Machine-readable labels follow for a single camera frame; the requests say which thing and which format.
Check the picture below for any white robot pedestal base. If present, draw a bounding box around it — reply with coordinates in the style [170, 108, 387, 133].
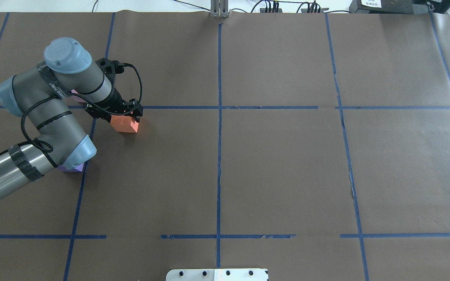
[166, 268, 269, 281]

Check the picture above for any orange foam block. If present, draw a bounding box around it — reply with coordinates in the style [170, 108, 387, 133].
[109, 115, 139, 133]

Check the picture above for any purple foam block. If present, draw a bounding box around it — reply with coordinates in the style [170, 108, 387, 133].
[56, 163, 84, 173]

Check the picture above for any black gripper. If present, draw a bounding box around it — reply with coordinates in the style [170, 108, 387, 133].
[85, 89, 143, 122]

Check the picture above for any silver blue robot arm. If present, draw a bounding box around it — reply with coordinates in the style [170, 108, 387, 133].
[0, 37, 143, 200]

